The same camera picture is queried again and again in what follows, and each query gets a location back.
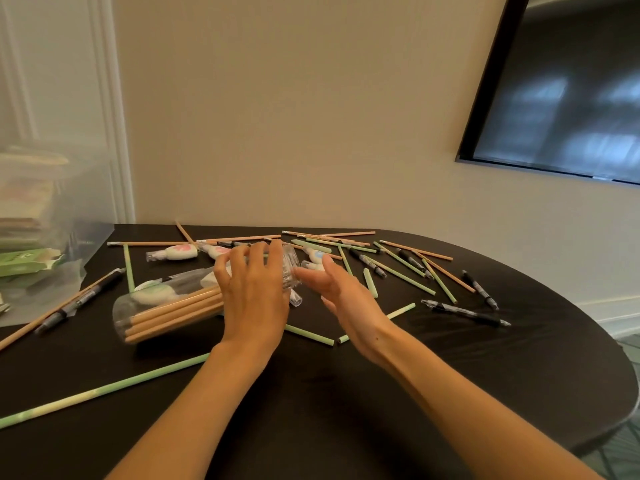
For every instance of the clear tube of green pens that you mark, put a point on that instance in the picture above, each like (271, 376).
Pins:
(170, 277)

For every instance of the person's left forearm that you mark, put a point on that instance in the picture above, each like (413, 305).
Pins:
(185, 424)

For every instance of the white green correction tape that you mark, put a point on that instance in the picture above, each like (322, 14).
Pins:
(311, 266)

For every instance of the clear plastic storage bin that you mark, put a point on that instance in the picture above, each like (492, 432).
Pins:
(95, 199)

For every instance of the cluster of pencils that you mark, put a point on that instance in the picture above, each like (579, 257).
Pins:
(415, 250)

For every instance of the person's right hand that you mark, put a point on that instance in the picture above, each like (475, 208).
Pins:
(357, 309)

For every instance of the white blue correction tape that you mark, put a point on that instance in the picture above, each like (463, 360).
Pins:
(315, 255)

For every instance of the light green pencil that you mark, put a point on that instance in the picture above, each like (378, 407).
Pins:
(100, 390)
(402, 309)
(129, 269)

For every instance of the person's right forearm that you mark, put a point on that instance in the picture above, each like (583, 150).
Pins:
(475, 404)

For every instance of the black wall television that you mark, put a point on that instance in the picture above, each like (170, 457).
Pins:
(560, 84)

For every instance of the white pink correction tape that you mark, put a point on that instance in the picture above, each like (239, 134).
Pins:
(296, 298)
(180, 252)
(215, 250)

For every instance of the person's left hand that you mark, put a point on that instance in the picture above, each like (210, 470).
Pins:
(255, 307)

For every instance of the bundle of wooden pencils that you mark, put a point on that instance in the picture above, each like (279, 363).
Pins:
(170, 314)
(170, 327)

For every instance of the green pencil box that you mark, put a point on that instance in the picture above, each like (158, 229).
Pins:
(27, 262)

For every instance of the green highlighter stick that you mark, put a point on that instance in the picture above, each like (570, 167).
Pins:
(311, 245)
(371, 283)

